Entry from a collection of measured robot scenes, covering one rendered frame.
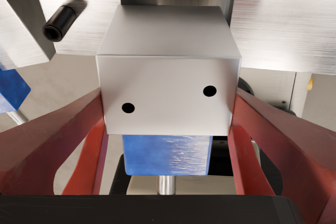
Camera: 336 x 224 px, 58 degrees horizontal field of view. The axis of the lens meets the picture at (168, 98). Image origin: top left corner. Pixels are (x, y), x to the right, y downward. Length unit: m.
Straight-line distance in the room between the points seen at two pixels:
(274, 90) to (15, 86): 0.84
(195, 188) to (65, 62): 1.08
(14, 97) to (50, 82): 1.32
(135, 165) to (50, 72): 1.41
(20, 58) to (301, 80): 0.86
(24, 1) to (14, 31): 0.02
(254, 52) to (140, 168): 0.08
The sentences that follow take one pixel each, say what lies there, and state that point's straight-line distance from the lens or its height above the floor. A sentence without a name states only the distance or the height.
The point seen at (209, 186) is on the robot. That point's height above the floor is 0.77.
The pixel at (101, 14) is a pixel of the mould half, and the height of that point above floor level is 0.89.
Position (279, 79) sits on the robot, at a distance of 0.99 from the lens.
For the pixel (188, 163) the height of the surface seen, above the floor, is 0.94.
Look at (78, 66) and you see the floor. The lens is 1.45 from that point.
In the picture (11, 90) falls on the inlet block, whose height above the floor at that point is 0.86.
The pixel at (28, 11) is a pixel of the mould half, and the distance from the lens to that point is 0.24.
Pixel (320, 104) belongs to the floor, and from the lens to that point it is 1.50.
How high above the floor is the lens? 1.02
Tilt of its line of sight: 45 degrees down
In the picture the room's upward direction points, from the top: 168 degrees counter-clockwise
